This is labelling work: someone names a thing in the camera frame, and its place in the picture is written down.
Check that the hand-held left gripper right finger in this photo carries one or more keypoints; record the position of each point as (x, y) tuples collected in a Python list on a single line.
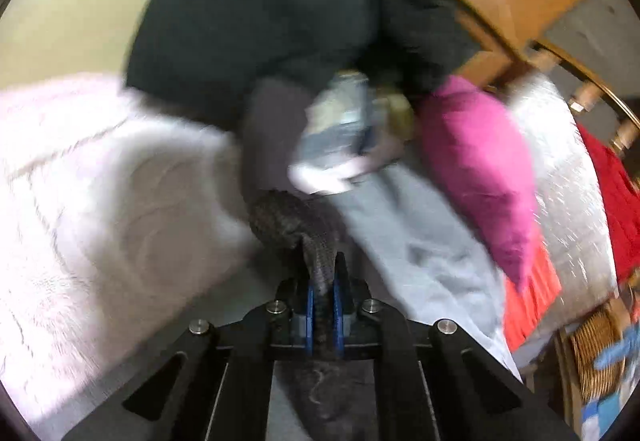
[(340, 321)]

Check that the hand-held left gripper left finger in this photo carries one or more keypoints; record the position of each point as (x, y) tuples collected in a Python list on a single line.
[(309, 321)]

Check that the dark grey garment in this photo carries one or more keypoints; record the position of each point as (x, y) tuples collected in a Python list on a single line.
[(285, 221)]

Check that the light grey bed sheet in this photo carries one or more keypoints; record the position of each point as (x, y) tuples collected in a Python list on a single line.
[(425, 261)]

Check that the magenta cloth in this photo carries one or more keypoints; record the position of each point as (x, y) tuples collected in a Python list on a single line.
[(480, 171)]

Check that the black fleece cloth pile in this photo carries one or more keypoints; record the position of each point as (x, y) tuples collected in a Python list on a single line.
[(250, 21)]

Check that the orange-red cloth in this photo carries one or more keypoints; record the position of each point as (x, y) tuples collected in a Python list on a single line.
[(530, 301)]

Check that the pink fluffy blanket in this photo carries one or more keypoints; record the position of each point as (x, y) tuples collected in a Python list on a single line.
[(100, 201)]

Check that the wicker basket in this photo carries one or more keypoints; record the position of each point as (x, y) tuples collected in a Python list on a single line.
[(595, 351)]

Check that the red cloth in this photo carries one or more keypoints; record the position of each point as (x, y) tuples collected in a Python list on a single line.
[(615, 206)]

